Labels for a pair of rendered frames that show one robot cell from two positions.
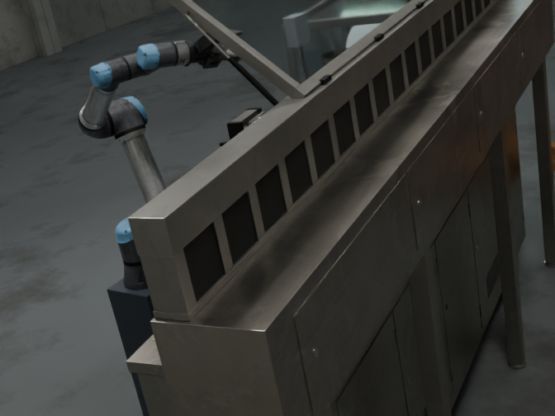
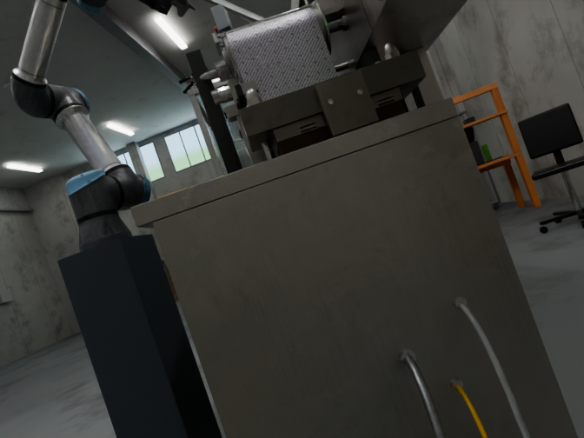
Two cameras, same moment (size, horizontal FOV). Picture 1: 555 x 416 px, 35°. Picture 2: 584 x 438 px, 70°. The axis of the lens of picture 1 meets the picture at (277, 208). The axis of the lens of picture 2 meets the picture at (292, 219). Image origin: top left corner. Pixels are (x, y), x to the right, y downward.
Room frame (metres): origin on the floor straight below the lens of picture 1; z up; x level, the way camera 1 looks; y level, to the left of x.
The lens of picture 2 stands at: (1.49, 0.71, 0.75)
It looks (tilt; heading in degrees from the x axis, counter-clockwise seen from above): 2 degrees up; 328
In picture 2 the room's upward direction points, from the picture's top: 20 degrees counter-clockwise
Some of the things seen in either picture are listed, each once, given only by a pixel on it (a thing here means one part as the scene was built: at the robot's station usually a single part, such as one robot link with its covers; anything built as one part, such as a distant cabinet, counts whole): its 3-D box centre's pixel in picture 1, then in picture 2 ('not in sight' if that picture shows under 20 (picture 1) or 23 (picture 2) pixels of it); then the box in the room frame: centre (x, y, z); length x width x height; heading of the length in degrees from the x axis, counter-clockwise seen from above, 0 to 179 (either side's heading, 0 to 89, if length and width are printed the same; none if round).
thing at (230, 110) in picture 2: not in sight; (244, 135); (2.48, 0.14, 1.05); 0.06 x 0.05 x 0.31; 61
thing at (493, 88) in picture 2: not in sight; (457, 165); (5.21, -4.61, 0.85); 1.35 x 1.18 x 1.71; 51
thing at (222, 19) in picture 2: not in sight; (221, 21); (2.90, -0.17, 1.66); 0.07 x 0.07 x 0.10; 48
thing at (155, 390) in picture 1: (386, 295); (318, 292); (3.22, -0.38, 0.43); 2.52 x 0.64 x 0.86; 151
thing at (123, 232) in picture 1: (135, 237); (92, 194); (2.84, 0.51, 1.07); 0.13 x 0.12 x 0.14; 120
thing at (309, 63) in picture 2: not in sight; (292, 83); (2.32, 0.05, 1.11); 0.23 x 0.01 x 0.18; 61
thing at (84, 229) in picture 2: (141, 267); (102, 230); (2.84, 0.52, 0.95); 0.15 x 0.15 x 0.10
